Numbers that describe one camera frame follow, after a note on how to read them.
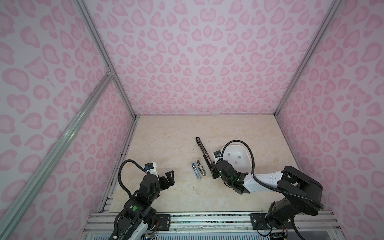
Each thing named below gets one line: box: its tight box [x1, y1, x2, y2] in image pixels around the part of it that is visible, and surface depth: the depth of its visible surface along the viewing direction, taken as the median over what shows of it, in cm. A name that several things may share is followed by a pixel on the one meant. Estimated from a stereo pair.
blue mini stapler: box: [191, 162, 202, 181], surface depth 92 cm
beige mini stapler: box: [196, 159, 207, 176], surface depth 92 cm
